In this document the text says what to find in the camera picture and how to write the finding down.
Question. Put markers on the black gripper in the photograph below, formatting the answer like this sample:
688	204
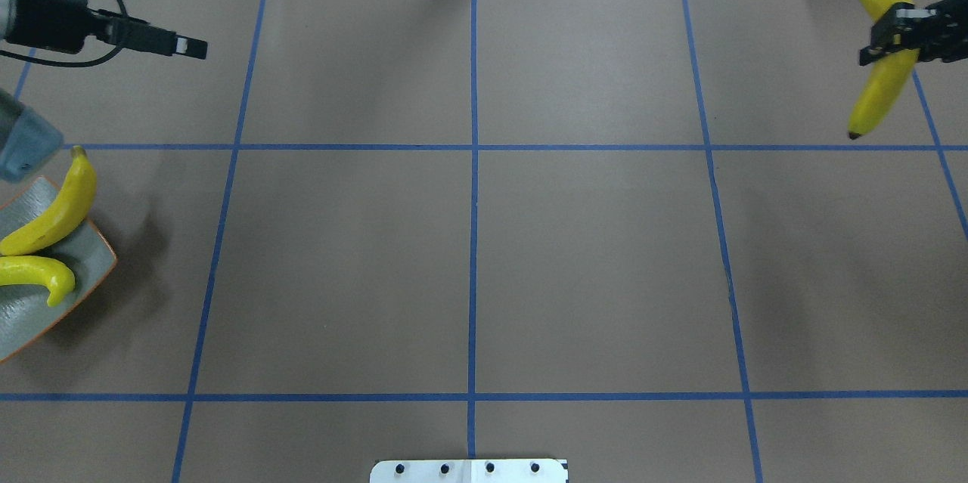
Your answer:
947	31

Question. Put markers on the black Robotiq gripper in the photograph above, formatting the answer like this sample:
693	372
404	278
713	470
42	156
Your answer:
47	14

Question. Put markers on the deep yellow banana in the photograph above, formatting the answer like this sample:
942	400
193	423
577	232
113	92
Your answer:
65	213

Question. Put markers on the light yellow banana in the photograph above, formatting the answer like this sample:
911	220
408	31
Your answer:
36	270

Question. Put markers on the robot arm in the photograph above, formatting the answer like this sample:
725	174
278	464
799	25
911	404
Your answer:
28	141

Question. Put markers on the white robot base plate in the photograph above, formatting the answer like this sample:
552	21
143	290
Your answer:
472	470

